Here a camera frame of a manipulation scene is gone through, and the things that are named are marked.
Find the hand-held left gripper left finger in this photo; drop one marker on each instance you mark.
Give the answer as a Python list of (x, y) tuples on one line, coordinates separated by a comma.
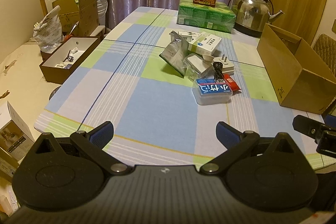
[(101, 134)]

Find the stainless steel kettle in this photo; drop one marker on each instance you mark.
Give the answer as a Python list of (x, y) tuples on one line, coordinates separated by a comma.
[(249, 14)]

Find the small brown box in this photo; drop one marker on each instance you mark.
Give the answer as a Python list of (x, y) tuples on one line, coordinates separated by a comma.
[(6, 161)]

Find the brown cardboard box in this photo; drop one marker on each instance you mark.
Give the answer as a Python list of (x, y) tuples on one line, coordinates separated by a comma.
[(286, 74)]

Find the white plug adapter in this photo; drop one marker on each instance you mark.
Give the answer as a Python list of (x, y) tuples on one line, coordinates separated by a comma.
[(225, 66)]

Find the red sachet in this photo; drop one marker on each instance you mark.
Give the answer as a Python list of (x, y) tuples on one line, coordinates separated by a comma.
[(232, 83)]

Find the checked blue green tablecloth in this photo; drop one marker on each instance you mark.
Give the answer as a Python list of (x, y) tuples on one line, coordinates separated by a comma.
[(147, 98)]

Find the crumpled white plastic bag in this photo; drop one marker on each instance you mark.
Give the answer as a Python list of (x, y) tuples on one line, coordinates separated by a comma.
[(50, 29)]

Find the white product box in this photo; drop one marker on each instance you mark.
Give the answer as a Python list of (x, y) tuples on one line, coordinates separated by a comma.
[(15, 119)]

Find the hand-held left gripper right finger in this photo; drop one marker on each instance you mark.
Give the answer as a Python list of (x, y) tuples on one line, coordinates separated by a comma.
[(227, 133)]

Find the silver foil pouch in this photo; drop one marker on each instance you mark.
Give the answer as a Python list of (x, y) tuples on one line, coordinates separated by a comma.
[(174, 56)]

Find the metal spoon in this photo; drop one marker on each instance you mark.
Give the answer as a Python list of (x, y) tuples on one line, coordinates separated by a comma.
[(75, 25)]

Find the green tissue multipack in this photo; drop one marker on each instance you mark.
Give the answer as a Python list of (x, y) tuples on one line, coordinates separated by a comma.
[(204, 18)]

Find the small black item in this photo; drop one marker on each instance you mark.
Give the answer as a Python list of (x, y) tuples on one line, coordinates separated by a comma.
[(69, 57)]

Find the quilted beige chair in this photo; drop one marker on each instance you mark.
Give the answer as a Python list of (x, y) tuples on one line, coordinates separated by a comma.
[(326, 50)]

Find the clear box with blue label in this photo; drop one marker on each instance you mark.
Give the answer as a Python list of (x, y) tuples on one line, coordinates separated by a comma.
[(212, 92)]

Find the white green medicine box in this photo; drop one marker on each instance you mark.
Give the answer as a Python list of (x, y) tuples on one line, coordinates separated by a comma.
[(207, 43)]

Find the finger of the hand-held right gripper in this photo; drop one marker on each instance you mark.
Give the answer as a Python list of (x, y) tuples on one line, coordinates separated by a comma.
[(330, 118), (305, 125)]

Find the brown carton with open flaps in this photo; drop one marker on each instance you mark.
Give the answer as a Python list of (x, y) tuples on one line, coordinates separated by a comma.
[(88, 11)]

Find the brown tray box white inside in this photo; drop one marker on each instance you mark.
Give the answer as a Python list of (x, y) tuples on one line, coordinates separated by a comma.
[(78, 45)]

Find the clear-wrapped white box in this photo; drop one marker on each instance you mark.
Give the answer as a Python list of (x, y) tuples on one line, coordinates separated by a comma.
[(197, 62)]

